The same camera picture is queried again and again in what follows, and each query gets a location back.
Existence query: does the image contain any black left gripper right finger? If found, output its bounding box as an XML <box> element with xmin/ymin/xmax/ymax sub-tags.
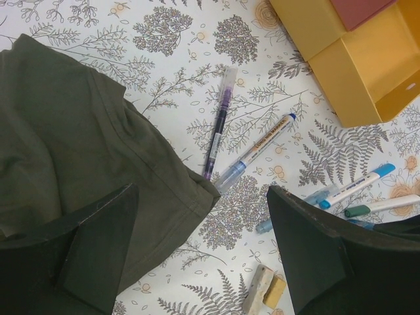
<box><xmin>266</xmin><ymin>186</ymin><xmax>419</xmax><ymax>314</ymax></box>

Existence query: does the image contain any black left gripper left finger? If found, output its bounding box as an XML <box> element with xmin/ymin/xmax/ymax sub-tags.
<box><xmin>1</xmin><ymin>184</ymin><xmax>138</xmax><ymax>314</ymax></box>

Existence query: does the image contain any yellow bottom drawer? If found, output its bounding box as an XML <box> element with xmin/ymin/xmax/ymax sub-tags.
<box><xmin>309</xmin><ymin>0</ymin><xmax>419</xmax><ymax>128</ymax></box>

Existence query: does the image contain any green red yellow drawer box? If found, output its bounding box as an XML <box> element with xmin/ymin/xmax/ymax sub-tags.
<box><xmin>270</xmin><ymin>0</ymin><xmax>419</xmax><ymax>61</ymax></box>

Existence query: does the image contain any blue object behind finger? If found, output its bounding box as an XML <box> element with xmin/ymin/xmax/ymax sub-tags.
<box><xmin>348</xmin><ymin>219</ymin><xmax>375</xmax><ymax>230</ymax></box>

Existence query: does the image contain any white marker blue cap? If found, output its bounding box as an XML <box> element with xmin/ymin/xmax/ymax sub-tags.
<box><xmin>319</xmin><ymin>163</ymin><xmax>396</xmax><ymax>210</ymax></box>

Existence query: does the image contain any tan eraser block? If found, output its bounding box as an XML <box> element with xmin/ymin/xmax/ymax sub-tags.
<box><xmin>242</xmin><ymin>264</ymin><xmax>287</xmax><ymax>314</ymax></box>

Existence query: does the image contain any light blue pen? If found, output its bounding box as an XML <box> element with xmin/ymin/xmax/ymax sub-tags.
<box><xmin>256</xmin><ymin>184</ymin><xmax>339</xmax><ymax>234</ymax></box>

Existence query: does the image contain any white marker green cap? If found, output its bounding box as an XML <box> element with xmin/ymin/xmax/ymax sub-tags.
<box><xmin>344</xmin><ymin>194</ymin><xmax>419</xmax><ymax>218</ymax></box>

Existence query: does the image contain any dark green cloth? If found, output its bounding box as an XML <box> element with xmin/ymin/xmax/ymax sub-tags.
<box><xmin>1</xmin><ymin>35</ymin><xmax>220</xmax><ymax>291</ymax></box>

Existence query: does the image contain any blue long nib marker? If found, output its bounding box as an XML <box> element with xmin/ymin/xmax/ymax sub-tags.
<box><xmin>215</xmin><ymin>113</ymin><xmax>296</xmax><ymax>194</ymax></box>

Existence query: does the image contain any floral table mat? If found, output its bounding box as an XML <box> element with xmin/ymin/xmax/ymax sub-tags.
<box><xmin>1</xmin><ymin>1</ymin><xmax>419</xmax><ymax>314</ymax></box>

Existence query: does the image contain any purple pen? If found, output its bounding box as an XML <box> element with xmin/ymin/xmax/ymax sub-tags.
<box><xmin>203</xmin><ymin>67</ymin><xmax>238</xmax><ymax>180</ymax></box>

